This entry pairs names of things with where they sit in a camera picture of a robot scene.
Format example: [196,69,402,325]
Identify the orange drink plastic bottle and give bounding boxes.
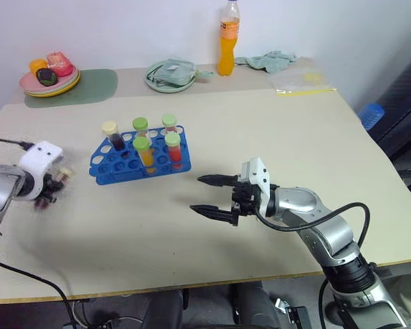
[216,0,242,77]

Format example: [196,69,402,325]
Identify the dark green toy food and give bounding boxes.
[36,68,59,86]

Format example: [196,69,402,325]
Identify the blue ribbed bottle cap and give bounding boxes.
[358,103,386,131]

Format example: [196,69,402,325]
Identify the orange toy food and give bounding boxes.
[29,58,49,75]

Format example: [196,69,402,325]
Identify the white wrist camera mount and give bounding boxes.
[19,140,65,200]
[240,156,272,207]

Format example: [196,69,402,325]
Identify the dark rounded shape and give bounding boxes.
[136,289,190,329]
[227,279,282,329]

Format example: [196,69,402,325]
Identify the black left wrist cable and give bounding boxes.
[0,136,36,150]

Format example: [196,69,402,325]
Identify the black woven-pattern case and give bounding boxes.
[375,51,411,164]

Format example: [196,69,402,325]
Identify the cream-capped dark red test tube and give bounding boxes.
[33,165,75,212]

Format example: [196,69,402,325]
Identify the pink red toy food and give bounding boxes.
[46,51,73,77]

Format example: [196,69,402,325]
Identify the green-capped pink liquid test tube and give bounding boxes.
[161,113,179,135]

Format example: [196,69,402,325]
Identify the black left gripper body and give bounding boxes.
[40,171,66,203]

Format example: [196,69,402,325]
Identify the green-capped orange liquid test tube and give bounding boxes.
[133,136,157,173]

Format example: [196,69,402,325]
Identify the yellow plate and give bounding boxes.
[23,70,82,97]

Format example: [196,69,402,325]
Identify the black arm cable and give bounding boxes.
[255,202,371,248]
[0,255,82,329]

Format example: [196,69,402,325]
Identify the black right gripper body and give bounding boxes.
[230,174,262,228]

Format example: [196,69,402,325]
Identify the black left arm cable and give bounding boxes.
[0,255,82,329]

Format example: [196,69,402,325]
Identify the cream-capped dark liquid test tube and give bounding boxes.
[101,121,126,151]

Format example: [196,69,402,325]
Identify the light green plate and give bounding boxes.
[23,73,82,99]

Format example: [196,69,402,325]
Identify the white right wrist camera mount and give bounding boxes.
[240,156,272,207]

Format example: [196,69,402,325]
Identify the green placemat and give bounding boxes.
[23,69,119,109]

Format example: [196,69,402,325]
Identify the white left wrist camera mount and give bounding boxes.
[19,140,65,200]

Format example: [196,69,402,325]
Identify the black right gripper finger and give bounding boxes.
[189,204,234,226]
[195,174,235,188]

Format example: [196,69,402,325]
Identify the metal bracket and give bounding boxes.
[273,297,311,329]

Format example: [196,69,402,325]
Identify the green-capped red liquid test tube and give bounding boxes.
[164,132,184,171]

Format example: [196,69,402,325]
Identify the pale green round plate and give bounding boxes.
[144,60,197,93]

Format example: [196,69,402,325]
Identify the green-capped clear test tube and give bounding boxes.
[132,117,154,145]

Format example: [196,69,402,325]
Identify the clear yellow-striped zip bag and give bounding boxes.
[266,66,338,97]

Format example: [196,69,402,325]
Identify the pale green fabric pouch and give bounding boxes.
[146,58,215,86]

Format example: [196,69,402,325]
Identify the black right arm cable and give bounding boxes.
[255,202,371,248]

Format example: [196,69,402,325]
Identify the pink plate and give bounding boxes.
[18,65,79,94]

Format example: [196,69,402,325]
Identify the blue test tube rack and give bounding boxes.
[89,125,192,186]

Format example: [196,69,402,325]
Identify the pale green cloth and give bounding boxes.
[234,50,299,75]

